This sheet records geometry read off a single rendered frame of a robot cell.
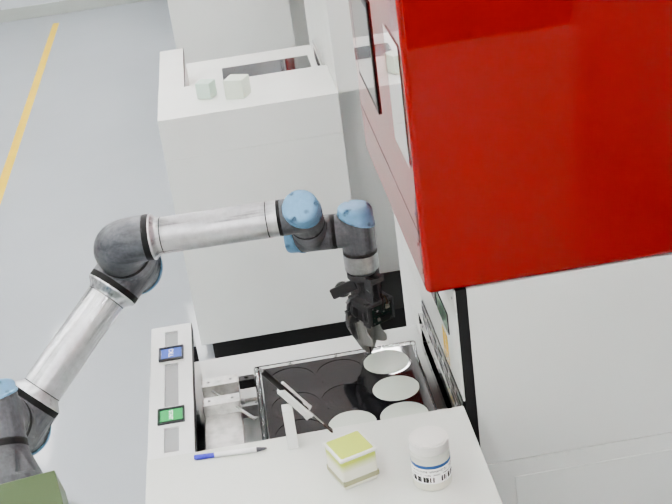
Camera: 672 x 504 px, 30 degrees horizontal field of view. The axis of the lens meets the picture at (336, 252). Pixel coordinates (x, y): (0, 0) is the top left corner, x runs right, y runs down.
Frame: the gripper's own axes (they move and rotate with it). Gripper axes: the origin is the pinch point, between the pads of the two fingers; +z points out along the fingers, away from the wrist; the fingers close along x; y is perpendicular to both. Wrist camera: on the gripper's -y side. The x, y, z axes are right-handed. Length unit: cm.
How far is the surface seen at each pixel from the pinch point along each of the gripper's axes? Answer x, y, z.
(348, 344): 6.6, -17.8, 9.4
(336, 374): -10.7, 2.5, 1.5
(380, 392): -8.7, 15.6, 1.4
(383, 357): 0.7, 4.8, 1.3
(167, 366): -39.4, -20.6, -4.2
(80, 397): -4, -184, 92
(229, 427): -37.3, -0.1, 3.4
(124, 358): 21, -197, 92
